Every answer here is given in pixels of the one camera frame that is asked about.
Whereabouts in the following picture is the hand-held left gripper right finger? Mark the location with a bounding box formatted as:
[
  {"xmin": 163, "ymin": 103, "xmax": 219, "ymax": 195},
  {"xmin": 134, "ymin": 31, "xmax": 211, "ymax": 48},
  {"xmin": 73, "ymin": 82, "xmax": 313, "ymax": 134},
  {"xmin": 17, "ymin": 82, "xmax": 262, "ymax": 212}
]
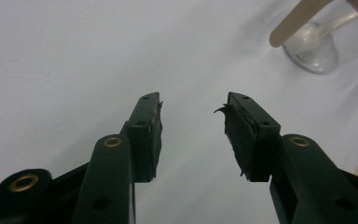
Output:
[{"xmin": 213, "ymin": 91, "xmax": 358, "ymax": 224}]

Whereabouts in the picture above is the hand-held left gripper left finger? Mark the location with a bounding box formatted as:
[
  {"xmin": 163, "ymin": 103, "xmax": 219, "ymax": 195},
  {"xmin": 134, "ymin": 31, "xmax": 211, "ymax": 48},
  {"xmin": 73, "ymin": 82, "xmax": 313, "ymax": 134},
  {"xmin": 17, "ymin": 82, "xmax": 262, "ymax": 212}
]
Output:
[{"xmin": 70, "ymin": 91, "xmax": 164, "ymax": 224}]

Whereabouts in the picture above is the clear glass jar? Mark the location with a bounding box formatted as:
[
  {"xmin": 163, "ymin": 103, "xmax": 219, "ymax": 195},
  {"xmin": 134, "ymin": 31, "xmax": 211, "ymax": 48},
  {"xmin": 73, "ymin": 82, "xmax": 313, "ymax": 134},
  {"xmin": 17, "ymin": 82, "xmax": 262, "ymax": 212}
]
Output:
[{"xmin": 282, "ymin": 0, "xmax": 358, "ymax": 75}]

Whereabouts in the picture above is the wooden stick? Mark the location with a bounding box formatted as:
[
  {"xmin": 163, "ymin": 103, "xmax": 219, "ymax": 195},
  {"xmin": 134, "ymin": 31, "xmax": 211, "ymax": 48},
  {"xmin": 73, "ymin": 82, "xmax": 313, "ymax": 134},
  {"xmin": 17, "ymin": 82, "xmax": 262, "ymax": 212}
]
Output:
[{"xmin": 268, "ymin": 0, "xmax": 334, "ymax": 49}]

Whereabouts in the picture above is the clear plastic spoon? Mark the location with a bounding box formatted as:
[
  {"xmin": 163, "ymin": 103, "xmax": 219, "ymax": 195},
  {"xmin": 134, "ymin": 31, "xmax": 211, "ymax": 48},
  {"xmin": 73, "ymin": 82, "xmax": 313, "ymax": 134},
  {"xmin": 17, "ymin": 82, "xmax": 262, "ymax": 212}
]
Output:
[{"xmin": 293, "ymin": 9, "xmax": 358, "ymax": 56}]

